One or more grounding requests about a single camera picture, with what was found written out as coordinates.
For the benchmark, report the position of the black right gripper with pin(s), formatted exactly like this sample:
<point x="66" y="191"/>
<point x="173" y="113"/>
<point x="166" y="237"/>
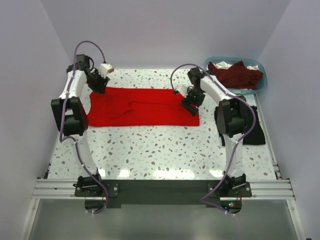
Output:
<point x="187" y="102"/>

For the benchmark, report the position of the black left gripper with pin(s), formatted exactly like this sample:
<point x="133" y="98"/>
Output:
<point x="100" y="88"/>

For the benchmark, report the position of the red t shirt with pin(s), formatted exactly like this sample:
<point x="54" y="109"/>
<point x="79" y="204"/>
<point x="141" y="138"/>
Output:
<point x="126" y="107"/>

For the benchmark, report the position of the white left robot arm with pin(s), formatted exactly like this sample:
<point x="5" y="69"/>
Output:
<point x="72" y="121"/>

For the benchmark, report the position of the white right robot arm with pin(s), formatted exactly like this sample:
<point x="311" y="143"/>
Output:
<point x="235" y="119"/>

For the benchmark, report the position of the dark maroon t shirt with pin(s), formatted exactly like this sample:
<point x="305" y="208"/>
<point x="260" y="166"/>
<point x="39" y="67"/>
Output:
<point x="237" y="76"/>

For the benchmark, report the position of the translucent blue plastic bin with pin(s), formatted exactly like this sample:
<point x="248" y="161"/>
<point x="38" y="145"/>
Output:
<point x="262" y="84"/>

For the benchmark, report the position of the folded black t shirt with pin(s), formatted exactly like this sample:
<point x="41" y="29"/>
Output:
<point x="255" y="138"/>

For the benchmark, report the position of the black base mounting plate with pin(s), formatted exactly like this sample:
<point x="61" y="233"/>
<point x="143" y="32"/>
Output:
<point x="106" y="202"/>

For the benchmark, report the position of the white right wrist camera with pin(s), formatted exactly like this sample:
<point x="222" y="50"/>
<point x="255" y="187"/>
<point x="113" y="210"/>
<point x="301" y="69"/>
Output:
<point x="182" y="90"/>

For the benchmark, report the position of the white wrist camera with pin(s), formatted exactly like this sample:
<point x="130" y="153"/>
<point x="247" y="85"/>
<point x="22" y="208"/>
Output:
<point x="104" y="69"/>
<point x="182" y="90"/>

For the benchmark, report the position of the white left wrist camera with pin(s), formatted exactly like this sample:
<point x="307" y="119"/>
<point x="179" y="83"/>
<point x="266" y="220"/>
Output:
<point x="104" y="69"/>

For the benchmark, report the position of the aluminium frame rail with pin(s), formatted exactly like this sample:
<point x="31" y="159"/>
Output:
<point x="164" y="189"/>

